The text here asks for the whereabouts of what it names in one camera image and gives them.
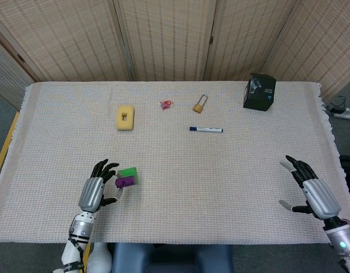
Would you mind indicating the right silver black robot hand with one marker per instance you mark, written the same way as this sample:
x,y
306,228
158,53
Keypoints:
x,y
321,197

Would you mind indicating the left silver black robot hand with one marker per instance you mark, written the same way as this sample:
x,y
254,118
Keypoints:
x,y
91,193

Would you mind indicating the purple toy block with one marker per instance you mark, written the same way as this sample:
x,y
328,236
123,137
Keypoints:
x,y
125,182

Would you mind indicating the green toy block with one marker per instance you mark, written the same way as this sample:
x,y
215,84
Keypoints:
x,y
129,172

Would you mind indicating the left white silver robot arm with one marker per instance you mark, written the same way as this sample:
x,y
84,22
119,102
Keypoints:
x,y
81,227

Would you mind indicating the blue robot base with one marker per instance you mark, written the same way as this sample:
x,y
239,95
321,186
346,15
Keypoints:
x,y
129,258

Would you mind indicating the white robot torso cover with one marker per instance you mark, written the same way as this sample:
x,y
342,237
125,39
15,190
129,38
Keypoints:
x,y
101,258

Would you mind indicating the yellow sponge with hole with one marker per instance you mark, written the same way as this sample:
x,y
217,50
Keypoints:
x,y
130,122

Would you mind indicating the white power strip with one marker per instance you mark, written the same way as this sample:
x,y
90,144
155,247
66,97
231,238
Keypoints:
x,y
346,114

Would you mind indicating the white woven tablecloth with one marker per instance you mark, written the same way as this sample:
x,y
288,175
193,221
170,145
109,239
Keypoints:
x,y
175,159

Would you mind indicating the black carton box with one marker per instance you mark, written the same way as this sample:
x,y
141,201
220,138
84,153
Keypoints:
x,y
260,99

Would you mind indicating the red candy wrapper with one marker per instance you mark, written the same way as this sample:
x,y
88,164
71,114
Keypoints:
x,y
165,105

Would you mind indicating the blue capped whiteboard marker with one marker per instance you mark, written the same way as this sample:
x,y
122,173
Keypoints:
x,y
206,129

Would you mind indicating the brass padlock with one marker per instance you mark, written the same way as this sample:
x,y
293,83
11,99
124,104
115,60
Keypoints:
x,y
197,108

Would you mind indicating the woven folding screen panel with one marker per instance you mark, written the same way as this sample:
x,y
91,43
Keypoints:
x,y
4,71
320,42
166,37
64,37
246,37

